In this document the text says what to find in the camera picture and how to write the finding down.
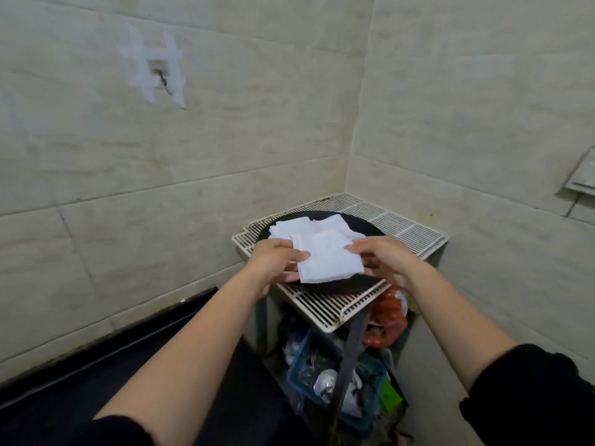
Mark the green packet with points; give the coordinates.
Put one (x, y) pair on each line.
(389, 398)

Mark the person's right forearm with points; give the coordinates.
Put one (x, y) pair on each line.
(460, 329)

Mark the grey metal rack leg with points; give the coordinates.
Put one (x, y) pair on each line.
(348, 353)

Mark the blue plastic bag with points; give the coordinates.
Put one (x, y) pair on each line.
(293, 346)

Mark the white bowl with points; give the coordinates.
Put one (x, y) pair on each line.
(324, 383)

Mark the wall hook with white tape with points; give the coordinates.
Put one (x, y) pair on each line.
(172, 55)

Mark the stacks of white cloths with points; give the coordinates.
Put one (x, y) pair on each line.
(302, 225)

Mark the black round tray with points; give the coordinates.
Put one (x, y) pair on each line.
(334, 288)

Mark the person's left forearm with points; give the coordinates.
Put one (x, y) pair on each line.
(186, 366)

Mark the white terry cloth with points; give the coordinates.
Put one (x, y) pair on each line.
(330, 260)

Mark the person's left hand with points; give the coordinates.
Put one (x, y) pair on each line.
(267, 267)

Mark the person's right hand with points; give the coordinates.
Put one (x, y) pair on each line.
(390, 260)

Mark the red plastic bag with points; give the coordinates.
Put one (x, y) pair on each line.
(388, 320)

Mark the blue plastic basket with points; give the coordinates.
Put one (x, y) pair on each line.
(372, 408)

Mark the white wall box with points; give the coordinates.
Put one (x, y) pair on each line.
(583, 176)

